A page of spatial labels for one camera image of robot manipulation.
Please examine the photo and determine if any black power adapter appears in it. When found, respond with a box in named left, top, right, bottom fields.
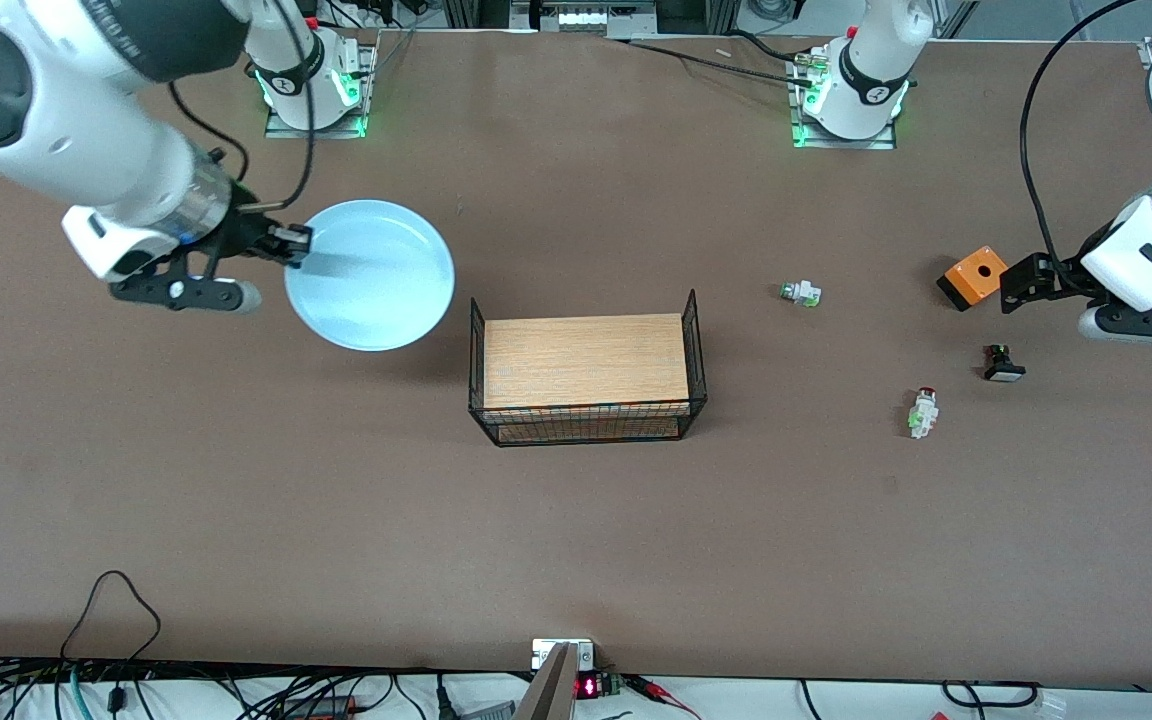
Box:
left=276, top=695, right=359, bottom=720

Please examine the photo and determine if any black wire rack wooden top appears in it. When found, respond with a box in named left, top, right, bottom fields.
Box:
left=466, top=288, right=708, bottom=448

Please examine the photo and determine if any light blue round plate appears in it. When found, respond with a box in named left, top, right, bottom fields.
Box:
left=284, top=199, right=456, bottom=352

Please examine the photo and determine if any long black table cable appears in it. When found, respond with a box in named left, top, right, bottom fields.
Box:
left=604, top=36, right=817, bottom=87

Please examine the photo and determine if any red probe clip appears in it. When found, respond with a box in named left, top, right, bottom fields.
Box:
left=626, top=675, right=705, bottom=720

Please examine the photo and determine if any grey metal bar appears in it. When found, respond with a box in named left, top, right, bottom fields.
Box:
left=512, top=642, right=580, bottom=720

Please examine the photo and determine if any black button with white cap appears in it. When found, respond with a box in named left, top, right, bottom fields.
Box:
left=982, top=343, right=1027, bottom=383

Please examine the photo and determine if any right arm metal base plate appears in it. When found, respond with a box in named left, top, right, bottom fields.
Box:
left=264, top=42, right=379, bottom=140

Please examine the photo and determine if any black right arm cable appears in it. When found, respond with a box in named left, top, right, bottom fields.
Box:
left=236, top=0, right=317, bottom=213

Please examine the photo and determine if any white mounting block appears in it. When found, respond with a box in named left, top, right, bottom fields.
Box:
left=532, top=638, right=596, bottom=672

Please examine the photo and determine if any red capped white button switch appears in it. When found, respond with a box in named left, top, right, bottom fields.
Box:
left=908, top=385, right=940, bottom=440

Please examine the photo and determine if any aluminium frame with white device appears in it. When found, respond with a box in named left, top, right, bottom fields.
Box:
left=506, top=0, right=659, bottom=37

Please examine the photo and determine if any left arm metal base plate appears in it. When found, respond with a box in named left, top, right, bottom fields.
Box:
left=789, top=50, right=899, bottom=151

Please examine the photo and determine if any thin black looped cable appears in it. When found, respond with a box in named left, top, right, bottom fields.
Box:
left=60, top=570, right=163, bottom=663

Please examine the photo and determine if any orange button box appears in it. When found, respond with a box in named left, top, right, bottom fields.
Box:
left=937, top=245, right=1016, bottom=313

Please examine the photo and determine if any flat black cable loop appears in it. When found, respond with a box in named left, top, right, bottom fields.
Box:
left=940, top=680, right=1043, bottom=707

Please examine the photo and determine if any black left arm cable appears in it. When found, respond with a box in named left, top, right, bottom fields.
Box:
left=1020, top=0, right=1137, bottom=269

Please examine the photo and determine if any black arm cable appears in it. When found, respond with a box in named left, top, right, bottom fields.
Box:
left=236, top=0, right=317, bottom=213
left=1020, top=0, right=1137, bottom=269

